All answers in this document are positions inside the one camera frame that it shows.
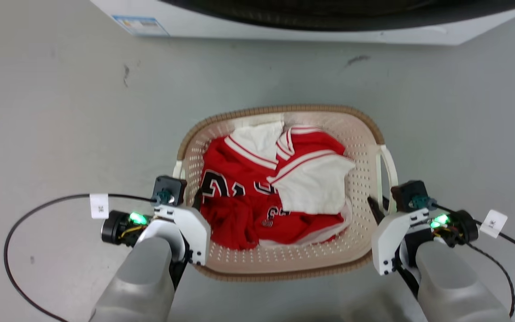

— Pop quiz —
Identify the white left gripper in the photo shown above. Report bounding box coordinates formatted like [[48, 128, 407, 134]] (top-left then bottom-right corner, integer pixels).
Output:
[[154, 188, 211, 267]]

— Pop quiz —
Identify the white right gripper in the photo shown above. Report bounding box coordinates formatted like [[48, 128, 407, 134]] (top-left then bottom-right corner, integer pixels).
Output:
[[367, 196, 433, 276]]

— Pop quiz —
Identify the beige perforated laundry basket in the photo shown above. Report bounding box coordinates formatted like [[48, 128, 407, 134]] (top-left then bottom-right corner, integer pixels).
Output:
[[173, 105, 399, 282]]

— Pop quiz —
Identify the red basketball jersey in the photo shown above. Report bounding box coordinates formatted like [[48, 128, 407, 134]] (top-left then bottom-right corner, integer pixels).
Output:
[[198, 126, 346, 250]]

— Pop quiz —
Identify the white washing machine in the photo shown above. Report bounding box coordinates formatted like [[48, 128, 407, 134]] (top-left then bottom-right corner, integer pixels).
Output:
[[90, 0, 515, 46]]

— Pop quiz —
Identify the blue white energy label sticker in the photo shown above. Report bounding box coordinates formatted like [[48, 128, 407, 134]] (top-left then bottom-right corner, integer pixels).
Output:
[[112, 15, 170, 37]]

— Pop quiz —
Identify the dark washing machine door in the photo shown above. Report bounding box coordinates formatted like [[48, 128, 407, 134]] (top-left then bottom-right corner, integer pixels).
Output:
[[161, 0, 515, 32]]

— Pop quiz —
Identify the white paper cable tag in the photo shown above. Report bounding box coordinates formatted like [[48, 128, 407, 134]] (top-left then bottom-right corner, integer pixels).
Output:
[[89, 193, 110, 220], [479, 210, 508, 239]]

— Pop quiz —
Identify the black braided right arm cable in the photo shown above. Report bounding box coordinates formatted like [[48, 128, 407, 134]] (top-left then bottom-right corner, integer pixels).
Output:
[[462, 241, 515, 318]]

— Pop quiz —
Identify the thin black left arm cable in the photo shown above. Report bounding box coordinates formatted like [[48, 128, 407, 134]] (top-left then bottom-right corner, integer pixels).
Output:
[[4, 193, 162, 322]]

